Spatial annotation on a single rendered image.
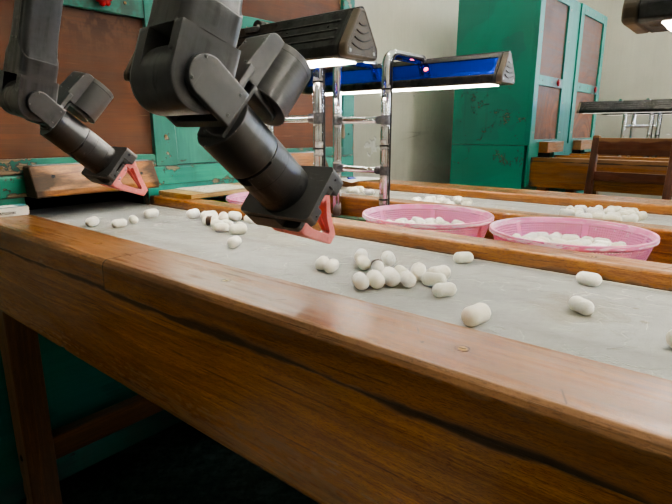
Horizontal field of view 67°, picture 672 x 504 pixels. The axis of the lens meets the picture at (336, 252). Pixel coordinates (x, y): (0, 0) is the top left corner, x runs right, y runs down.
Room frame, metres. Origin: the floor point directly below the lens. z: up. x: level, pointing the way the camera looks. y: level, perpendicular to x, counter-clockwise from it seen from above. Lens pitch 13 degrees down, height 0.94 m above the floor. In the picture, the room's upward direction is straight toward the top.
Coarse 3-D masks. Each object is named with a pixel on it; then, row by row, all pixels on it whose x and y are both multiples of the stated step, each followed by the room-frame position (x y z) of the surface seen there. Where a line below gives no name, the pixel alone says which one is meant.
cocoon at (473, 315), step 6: (468, 306) 0.50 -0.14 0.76; (474, 306) 0.50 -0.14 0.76; (480, 306) 0.50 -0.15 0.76; (486, 306) 0.50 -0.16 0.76; (462, 312) 0.50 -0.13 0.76; (468, 312) 0.49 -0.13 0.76; (474, 312) 0.49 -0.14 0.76; (480, 312) 0.49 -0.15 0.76; (486, 312) 0.50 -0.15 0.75; (462, 318) 0.49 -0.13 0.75; (468, 318) 0.49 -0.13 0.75; (474, 318) 0.49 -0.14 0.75; (480, 318) 0.49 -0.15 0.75; (486, 318) 0.50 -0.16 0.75; (468, 324) 0.49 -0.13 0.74; (474, 324) 0.49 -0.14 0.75
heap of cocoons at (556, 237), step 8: (536, 232) 0.97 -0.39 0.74; (544, 232) 0.97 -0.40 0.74; (536, 240) 0.92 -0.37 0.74; (544, 240) 0.91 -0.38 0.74; (552, 240) 0.92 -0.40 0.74; (560, 240) 0.91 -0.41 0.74; (568, 240) 0.90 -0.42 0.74; (576, 240) 0.89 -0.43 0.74; (584, 240) 0.90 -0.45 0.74; (592, 240) 0.93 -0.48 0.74; (600, 240) 0.89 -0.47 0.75; (608, 240) 0.91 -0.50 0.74
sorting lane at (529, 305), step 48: (144, 240) 0.92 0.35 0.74; (192, 240) 0.92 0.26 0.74; (288, 240) 0.92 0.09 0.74; (336, 240) 0.92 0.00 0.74; (336, 288) 0.63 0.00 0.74; (384, 288) 0.63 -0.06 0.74; (480, 288) 0.63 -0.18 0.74; (528, 288) 0.63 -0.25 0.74; (576, 288) 0.63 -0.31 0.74; (624, 288) 0.63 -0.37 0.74; (528, 336) 0.47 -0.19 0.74; (576, 336) 0.47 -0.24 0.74; (624, 336) 0.47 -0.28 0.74
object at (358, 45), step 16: (320, 16) 0.85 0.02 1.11; (336, 16) 0.82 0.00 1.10; (352, 16) 0.80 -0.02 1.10; (240, 32) 0.96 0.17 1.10; (256, 32) 0.93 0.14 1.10; (272, 32) 0.90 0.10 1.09; (288, 32) 0.88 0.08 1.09; (304, 32) 0.85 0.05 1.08; (320, 32) 0.82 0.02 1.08; (336, 32) 0.80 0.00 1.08; (352, 32) 0.79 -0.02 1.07; (368, 32) 0.81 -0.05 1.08; (304, 48) 0.83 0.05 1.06; (320, 48) 0.80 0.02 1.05; (336, 48) 0.79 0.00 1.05; (352, 48) 0.79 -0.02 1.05; (368, 48) 0.81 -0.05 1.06; (128, 64) 1.17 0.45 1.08; (128, 80) 1.16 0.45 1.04
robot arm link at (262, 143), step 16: (256, 96) 0.49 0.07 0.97; (240, 112) 0.47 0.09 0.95; (256, 112) 0.51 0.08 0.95; (272, 112) 0.50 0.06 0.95; (208, 128) 0.47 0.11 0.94; (224, 128) 0.46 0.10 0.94; (240, 128) 0.46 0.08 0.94; (256, 128) 0.47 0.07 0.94; (208, 144) 0.47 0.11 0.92; (224, 144) 0.46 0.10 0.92; (240, 144) 0.46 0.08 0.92; (256, 144) 0.47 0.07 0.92; (272, 144) 0.49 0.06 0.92; (224, 160) 0.47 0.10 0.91; (240, 160) 0.47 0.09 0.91; (256, 160) 0.48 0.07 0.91; (240, 176) 0.49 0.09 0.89
